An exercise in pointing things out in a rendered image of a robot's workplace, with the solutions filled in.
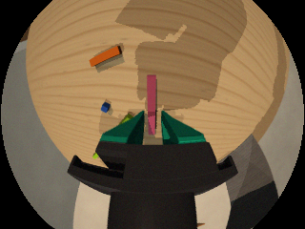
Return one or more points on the lime green rod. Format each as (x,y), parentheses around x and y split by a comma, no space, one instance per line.
(95,155)
(128,116)

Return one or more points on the pink rod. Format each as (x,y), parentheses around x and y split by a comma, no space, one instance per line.
(151,86)

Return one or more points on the orange rod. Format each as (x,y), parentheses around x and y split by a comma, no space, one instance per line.
(105,56)

